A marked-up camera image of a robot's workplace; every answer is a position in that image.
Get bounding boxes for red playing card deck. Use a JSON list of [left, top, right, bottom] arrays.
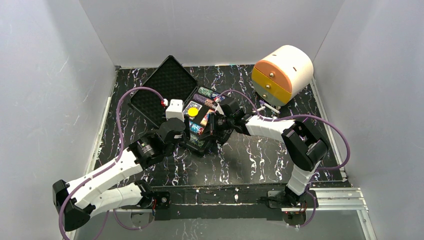
[[200, 109, 214, 127]]

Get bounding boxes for yellow dealer button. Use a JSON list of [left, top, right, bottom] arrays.
[[187, 107, 199, 118]]

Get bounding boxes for blue playing card deck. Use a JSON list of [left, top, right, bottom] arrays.
[[183, 101, 202, 118]]

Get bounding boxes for purple poker chip stack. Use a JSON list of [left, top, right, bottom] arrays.
[[193, 94, 210, 104]]

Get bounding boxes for black poker set case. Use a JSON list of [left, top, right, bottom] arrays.
[[129, 55, 225, 155]]

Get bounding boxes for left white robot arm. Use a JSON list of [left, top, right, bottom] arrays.
[[52, 116, 190, 233]]

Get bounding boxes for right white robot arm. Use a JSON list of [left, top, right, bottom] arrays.
[[206, 99, 330, 207]]

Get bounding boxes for white purple marker pen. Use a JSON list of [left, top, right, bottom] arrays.
[[259, 100, 281, 114]]

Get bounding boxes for round pastel drawer box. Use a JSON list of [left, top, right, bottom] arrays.
[[251, 45, 314, 107]]

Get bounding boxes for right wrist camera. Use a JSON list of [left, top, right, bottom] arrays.
[[214, 103, 224, 116]]

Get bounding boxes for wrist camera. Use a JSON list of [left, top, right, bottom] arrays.
[[165, 99, 184, 122], [214, 103, 224, 116]]

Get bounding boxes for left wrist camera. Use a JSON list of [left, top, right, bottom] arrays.
[[165, 99, 184, 122]]

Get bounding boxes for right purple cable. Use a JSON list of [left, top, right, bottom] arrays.
[[216, 89, 351, 228]]

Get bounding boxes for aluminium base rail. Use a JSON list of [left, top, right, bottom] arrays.
[[70, 184, 376, 240]]

